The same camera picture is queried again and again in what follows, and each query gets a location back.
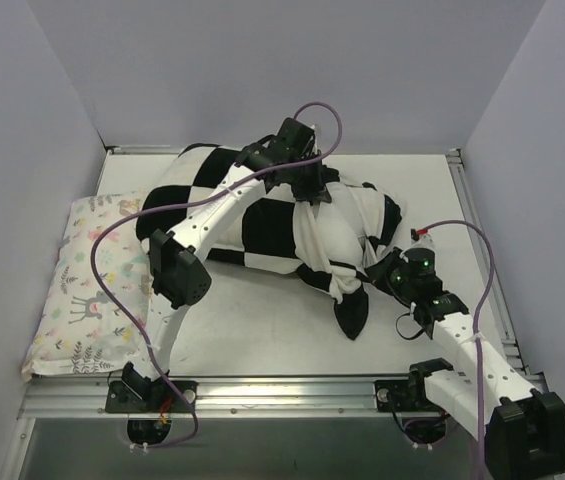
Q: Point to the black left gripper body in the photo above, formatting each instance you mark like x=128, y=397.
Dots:
x=310, y=185

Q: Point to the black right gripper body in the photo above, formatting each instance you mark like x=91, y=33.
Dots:
x=382, y=265

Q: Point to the white pillow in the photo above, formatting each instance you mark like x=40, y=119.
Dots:
x=340, y=226

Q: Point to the black white checkered pillowcase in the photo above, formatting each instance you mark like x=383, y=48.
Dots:
x=278, y=234

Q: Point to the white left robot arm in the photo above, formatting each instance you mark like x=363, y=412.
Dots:
x=177, y=254

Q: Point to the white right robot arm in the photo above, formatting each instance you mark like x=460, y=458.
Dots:
x=520, y=429

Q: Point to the animal print pillow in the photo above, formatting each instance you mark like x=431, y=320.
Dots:
x=81, y=330

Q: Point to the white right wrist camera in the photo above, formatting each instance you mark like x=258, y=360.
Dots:
x=422, y=240

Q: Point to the aluminium right frame rail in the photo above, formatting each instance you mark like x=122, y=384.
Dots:
x=496, y=298

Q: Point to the aluminium frame rail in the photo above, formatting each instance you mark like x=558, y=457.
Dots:
x=496, y=298
x=216, y=397
x=162, y=148

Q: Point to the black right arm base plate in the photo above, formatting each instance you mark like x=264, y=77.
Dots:
x=395, y=395

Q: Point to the aluminium back frame rail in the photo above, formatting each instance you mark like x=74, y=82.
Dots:
x=162, y=148

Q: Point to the aluminium front frame rail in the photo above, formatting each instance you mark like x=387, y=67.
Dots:
x=216, y=397

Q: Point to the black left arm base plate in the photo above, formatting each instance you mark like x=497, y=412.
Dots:
x=161, y=399

